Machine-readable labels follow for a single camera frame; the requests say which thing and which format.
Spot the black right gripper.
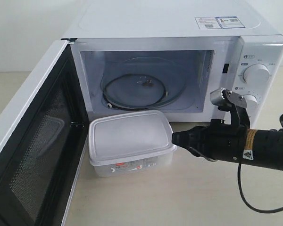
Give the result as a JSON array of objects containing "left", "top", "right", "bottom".
[{"left": 172, "top": 119, "right": 248, "bottom": 162}]

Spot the clear plastic lidded container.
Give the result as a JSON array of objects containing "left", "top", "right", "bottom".
[{"left": 88, "top": 110, "right": 177, "bottom": 177}]

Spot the white microwave door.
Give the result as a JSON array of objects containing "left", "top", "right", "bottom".
[{"left": 0, "top": 39, "right": 89, "bottom": 226}]

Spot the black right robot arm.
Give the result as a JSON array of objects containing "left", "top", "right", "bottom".
[{"left": 172, "top": 119, "right": 283, "bottom": 171}]

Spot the white Midea microwave oven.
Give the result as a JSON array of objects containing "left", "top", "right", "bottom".
[{"left": 62, "top": 0, "right": 283, "bottom": 127}]

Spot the lower white timer knob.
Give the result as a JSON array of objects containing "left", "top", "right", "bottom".
[{"left": 242, "top": 94, "right": 258, "bottom": 115}]

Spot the upper white control knob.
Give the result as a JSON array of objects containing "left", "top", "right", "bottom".
[{"left": 243, "top": 64, "right": 270, "bottom": 86}]

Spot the white label sticker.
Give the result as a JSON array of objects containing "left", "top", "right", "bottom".
[{"left": 195, "top": 17, "right": 221, "bottom": 30}]

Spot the blue label sticker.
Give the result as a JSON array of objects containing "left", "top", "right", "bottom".
[{"left": 216, "top": 16, "right": 245, "bottom": 29}]

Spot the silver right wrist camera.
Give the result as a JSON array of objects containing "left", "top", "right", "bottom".
[{"left": 210, "top": 88, "right": 247, "bottom": 109}]

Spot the black right camera cable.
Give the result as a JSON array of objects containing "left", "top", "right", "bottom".
[{"left": 236, "top": 111, "right": 283, "bottom": 209}]

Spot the black turntable roller ring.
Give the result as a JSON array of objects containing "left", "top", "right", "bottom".
[{"left": 102, "top": 74, "right": 169, "bottom": 111}]

